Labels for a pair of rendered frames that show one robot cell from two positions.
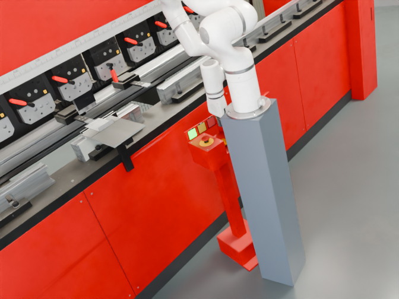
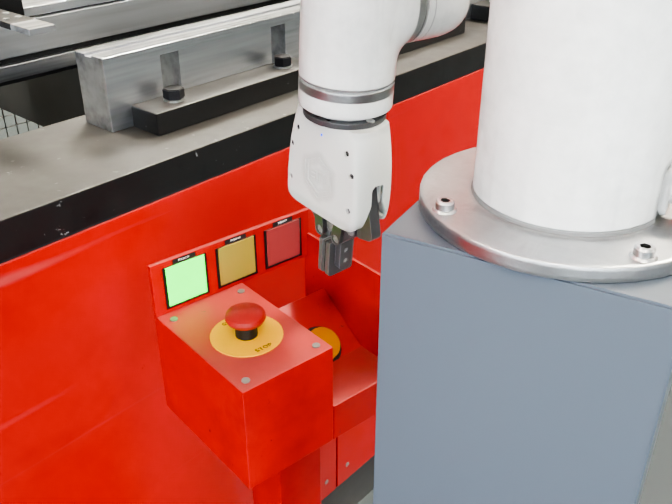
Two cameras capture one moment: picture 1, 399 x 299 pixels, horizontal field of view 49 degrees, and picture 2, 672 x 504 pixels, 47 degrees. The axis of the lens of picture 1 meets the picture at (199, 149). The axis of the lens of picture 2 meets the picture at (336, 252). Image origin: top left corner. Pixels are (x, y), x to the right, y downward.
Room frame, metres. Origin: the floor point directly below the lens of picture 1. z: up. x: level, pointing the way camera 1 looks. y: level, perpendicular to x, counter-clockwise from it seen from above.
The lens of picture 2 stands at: (1.18, -0.01, 1.23)
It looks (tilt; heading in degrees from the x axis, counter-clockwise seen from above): 30 degrees down; 349
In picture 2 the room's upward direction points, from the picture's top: straight up
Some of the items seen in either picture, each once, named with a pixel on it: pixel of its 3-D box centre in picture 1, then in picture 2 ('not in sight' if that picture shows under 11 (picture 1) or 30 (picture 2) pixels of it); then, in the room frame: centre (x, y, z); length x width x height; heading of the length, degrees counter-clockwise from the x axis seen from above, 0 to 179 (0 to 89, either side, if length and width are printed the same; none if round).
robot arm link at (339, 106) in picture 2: (214, 91); (344, 90); (1.83, -0.14, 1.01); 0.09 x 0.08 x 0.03; 30
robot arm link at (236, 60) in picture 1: (226, 42); not in sight; (1.59, -0.22, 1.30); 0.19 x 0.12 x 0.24; 114
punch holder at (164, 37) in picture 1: (164, 25); not in sight; (2.26, -0.01, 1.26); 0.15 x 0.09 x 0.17; 128
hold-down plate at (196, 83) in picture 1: (193, 87); (232, 92); (2.24, -0.07, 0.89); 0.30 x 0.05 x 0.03; 128
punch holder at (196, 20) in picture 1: (190, 11); not in sight; (2.39, -0.17, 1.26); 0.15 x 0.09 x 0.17; 128
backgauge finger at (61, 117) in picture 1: (77, 115); not in sight; (2.04, 0.54, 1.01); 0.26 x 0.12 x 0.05; 38
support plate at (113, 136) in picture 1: (112, 130); not in sight; (1.79, 0.35, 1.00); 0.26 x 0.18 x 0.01; 38
